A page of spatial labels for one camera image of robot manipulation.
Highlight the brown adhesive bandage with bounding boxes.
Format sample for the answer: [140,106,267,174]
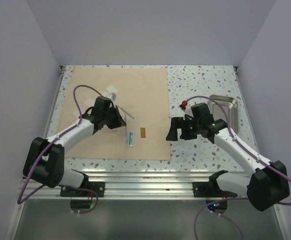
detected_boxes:
[140,127,146,138]

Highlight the stainless steel tray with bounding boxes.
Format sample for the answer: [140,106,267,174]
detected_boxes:
[207,94,239,134]

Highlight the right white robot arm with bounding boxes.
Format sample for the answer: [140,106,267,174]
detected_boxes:
[166,100,290,212]

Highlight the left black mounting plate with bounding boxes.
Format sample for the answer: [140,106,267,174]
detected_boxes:
[60,181,106,198]

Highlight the steel scalpel handle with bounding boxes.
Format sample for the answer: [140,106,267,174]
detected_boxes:
[118,106,135,120]

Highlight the black mounting plate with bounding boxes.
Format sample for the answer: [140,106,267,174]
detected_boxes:
[60,181,106,198]
[192,181,238,198]

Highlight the beige cloth mat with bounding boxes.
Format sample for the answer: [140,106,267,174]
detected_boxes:
[58,67,171,160]

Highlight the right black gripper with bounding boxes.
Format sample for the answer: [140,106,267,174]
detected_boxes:
[166,116,202,141]

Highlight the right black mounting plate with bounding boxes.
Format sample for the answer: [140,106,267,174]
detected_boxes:
[192,181,238,198]

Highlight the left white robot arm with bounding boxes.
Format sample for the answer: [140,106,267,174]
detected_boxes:
[23,96,127,197]

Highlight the green white packet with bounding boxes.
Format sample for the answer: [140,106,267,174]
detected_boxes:
[125,129,135,148]

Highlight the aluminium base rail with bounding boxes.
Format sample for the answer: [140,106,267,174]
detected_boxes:
[34,169,216,200]

